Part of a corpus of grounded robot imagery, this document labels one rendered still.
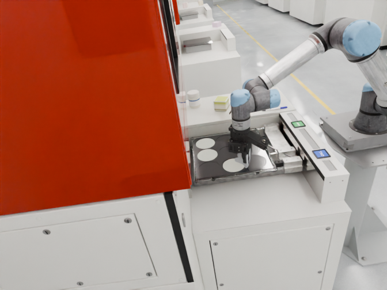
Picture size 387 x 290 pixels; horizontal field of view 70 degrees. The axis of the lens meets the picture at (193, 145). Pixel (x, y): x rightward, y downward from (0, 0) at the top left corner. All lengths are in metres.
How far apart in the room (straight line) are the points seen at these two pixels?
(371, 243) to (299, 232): 1.06
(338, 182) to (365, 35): 0.54
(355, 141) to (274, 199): 0.52
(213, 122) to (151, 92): 0.98
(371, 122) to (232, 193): 0.77
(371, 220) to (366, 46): 1.30
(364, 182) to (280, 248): 0.71
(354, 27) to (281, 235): 0.82
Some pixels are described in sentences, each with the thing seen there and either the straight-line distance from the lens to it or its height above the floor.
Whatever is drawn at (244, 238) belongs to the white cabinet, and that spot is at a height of 0.75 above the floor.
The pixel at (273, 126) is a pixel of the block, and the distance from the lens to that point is 1.57.
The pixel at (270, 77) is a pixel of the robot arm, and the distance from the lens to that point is 1.23.
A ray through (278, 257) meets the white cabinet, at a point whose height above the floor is 0.59.
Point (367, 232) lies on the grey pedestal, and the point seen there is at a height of 0.03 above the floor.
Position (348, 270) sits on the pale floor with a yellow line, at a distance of 2.10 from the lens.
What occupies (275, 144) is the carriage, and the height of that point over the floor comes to 0.88.
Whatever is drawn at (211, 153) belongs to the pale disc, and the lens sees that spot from 1.39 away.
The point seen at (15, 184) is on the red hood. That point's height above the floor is 1.32.
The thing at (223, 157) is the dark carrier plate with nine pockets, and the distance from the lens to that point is 1.35.
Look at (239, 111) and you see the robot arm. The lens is 1.09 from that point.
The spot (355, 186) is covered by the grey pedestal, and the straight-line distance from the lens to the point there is 1.81.
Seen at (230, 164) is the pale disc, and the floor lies 0.90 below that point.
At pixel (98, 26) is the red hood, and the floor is 1.63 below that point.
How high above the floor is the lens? 1.70
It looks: 33 degrees down
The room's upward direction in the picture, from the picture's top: 10 degrees counter-clockwise
